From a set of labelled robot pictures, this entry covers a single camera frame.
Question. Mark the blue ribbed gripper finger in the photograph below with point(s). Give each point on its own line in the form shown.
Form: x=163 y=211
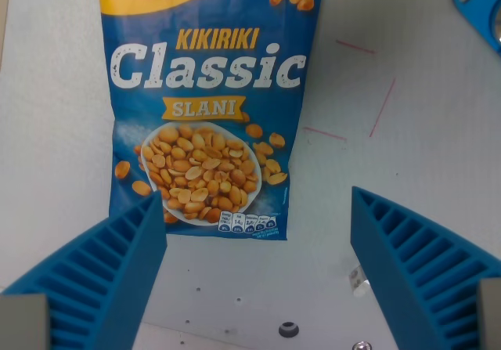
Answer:
x=105 y=271
x=415 y=271

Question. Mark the shiny metal screw head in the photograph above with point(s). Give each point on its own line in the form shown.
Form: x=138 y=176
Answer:
x=361 y=345

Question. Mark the blue peanut snack bag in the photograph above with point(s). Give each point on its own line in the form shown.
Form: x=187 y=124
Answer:
x=203 y=103

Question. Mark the blue plastic object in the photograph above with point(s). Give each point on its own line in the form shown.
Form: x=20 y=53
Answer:
x=480 y=5

